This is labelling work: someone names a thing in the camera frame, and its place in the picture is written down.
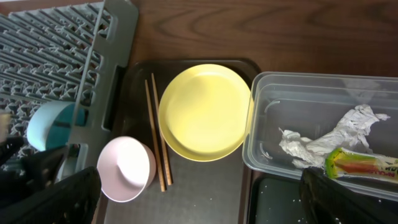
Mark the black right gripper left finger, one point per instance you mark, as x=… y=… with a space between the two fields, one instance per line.
x=72 y=200

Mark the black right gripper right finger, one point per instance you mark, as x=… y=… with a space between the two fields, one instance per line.
x=325 y=201

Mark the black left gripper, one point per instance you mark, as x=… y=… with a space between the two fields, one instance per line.
x=34 y=173

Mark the yellow orange snack wrapper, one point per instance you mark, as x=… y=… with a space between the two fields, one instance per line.
x=345 y=163

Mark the light blue bowl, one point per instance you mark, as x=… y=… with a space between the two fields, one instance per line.
x=51 y=125

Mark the pink white bowl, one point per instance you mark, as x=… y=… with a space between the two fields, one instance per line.
x=126 y=168

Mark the white paper napkin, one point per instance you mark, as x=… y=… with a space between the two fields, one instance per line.
x=350 y=133

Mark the yellow round plate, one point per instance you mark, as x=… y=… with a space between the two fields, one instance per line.
x=203 y=112

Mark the black waste tray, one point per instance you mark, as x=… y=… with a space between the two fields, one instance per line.
x=276 y=198

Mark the clear plastic waste bin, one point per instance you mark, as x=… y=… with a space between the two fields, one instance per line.
x=312 y=105

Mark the grey dishwasher rack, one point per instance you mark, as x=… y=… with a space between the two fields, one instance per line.
x=67 y=54

